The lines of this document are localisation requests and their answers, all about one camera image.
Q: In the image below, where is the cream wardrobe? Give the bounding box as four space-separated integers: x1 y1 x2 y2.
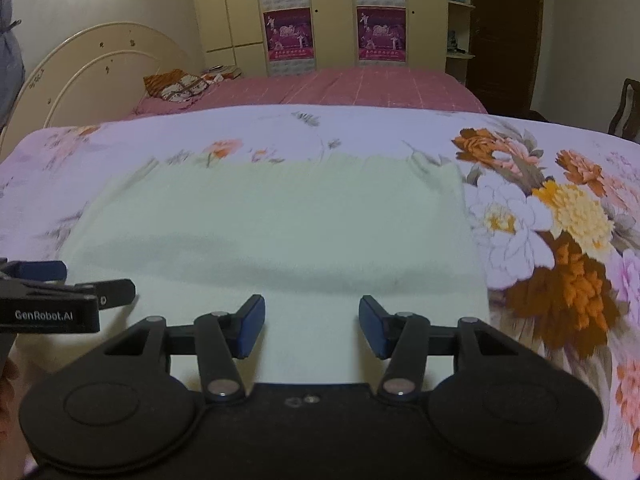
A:
189 0 448 78

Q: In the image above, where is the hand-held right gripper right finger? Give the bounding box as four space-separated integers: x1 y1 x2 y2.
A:
358 294 536 406

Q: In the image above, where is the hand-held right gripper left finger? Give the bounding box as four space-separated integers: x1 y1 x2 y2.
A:
90 294 266 404

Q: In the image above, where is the grey curtain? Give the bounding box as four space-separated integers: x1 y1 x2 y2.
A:
0 0 26 131

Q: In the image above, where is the light green knit sweater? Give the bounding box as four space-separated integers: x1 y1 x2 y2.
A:
59 155 493 386

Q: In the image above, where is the floral purple blanket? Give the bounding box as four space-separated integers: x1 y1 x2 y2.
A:
0 105 640 476

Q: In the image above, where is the dark wooden door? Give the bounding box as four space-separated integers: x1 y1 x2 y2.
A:
470 0 543 118

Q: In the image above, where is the dark wooden chair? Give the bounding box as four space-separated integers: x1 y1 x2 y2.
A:
607 78 640 141

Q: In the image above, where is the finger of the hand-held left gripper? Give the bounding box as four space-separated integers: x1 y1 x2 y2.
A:
30 278 137 311
0 258 68 284

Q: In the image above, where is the pink checked bed cover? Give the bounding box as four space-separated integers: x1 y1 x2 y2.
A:
122 67 488 121

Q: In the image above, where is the orange patterned pillow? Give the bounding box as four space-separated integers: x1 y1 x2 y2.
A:
143 69 223 103

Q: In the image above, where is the cream corner shelf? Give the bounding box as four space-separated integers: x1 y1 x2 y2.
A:
445 0 476 86

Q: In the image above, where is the cream round headboard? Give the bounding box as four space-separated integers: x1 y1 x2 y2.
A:
0 21 193 161

